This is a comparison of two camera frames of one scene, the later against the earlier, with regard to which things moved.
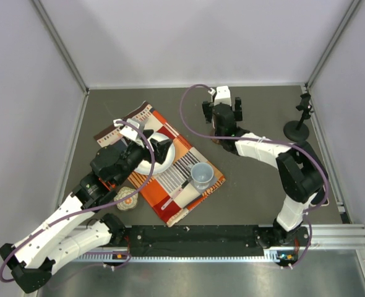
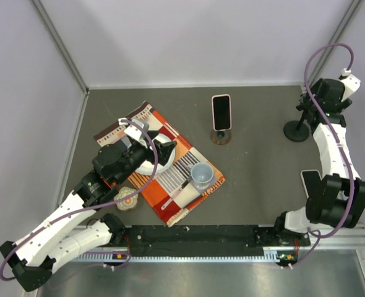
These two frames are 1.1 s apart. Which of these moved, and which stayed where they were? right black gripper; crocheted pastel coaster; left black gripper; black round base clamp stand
Moved: right black gripper
Stayed: crocheted pastel coaster; left black gripper; black round base clamp stand
